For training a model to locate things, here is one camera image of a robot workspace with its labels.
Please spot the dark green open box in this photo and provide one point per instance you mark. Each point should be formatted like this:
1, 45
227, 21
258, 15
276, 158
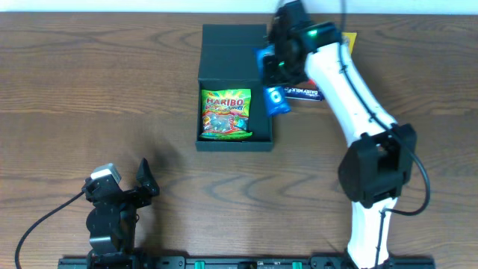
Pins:
227, 62

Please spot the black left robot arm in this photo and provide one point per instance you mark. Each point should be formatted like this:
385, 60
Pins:
113, 220

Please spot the blue Dairy Milk chocolate bar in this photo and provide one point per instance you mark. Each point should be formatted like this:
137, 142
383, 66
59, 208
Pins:
304, 94

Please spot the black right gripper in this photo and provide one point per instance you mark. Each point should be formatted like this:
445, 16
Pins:
271, 69

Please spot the blue Oreo cookie pack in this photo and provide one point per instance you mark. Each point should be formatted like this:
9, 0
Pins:
275, 100

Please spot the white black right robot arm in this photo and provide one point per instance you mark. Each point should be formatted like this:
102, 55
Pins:
380, 152

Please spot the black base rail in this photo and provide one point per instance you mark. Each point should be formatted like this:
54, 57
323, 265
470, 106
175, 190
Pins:
180, 262

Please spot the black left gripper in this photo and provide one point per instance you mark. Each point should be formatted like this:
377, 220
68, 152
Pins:
125, 196

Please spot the green Haribo gummy bag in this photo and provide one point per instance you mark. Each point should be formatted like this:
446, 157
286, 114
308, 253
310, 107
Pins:
225, 114

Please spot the yellow Hacks candy bag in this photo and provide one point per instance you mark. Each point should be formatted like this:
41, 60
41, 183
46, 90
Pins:
350, 39

